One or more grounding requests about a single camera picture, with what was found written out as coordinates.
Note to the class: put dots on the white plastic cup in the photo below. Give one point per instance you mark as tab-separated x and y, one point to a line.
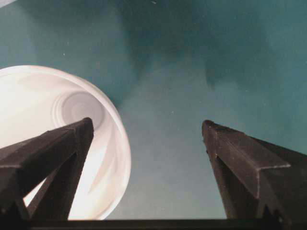
36	99

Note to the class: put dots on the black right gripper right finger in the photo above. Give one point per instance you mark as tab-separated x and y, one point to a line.
254	175

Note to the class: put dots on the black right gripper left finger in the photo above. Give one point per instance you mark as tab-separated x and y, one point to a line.
39	176

